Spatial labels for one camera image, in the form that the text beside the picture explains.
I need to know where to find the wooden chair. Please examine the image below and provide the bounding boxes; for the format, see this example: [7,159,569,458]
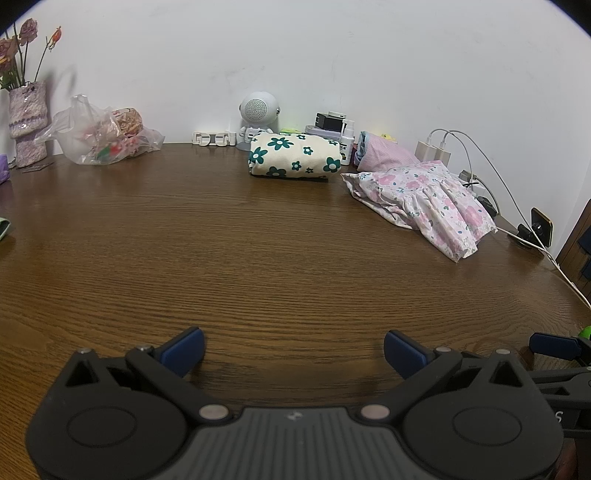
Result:
[556,198,591,296]

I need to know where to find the pink gingham folded cloth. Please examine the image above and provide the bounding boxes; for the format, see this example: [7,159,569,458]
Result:
[355,130,419,174]

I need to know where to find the knitted purple vase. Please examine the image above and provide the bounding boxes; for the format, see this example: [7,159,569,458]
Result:
[8,80,49,168]

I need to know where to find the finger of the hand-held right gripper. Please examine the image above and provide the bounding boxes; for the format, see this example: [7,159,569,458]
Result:
[529,332,591,365]

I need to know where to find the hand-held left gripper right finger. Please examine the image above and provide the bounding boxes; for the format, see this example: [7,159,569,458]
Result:
[358,329,532,424]

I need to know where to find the white letter ornament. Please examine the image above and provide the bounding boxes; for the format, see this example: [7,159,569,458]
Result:
[192,131,238,147]

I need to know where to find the pink floral dress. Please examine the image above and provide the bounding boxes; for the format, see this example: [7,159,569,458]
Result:
[341,160,498,263]

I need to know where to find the black box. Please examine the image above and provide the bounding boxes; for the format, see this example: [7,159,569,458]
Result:
[315,111,348,130]

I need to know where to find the green flower print folded cloth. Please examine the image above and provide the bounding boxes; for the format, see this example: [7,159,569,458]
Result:
[248,133,343,179]

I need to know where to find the small white bottle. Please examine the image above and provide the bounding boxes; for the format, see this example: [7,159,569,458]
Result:
[338,120,355,166]

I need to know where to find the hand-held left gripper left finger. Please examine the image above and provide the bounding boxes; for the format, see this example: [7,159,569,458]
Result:
[64,326,233,424]

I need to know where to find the clear plastic bag of snacks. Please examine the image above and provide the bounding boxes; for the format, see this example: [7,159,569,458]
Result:
[34,93,166,166]

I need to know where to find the white astronaut speaker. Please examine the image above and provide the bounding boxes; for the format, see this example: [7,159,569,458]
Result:
[236,91,281,151]

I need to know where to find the black phone stand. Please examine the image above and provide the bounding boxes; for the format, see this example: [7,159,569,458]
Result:
[505,208,555,251]

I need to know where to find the pale lavender box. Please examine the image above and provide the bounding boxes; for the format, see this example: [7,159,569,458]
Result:
[305,124,345,140]

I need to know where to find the dried pink flowers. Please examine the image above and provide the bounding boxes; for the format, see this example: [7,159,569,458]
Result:
[0,18,63,90]

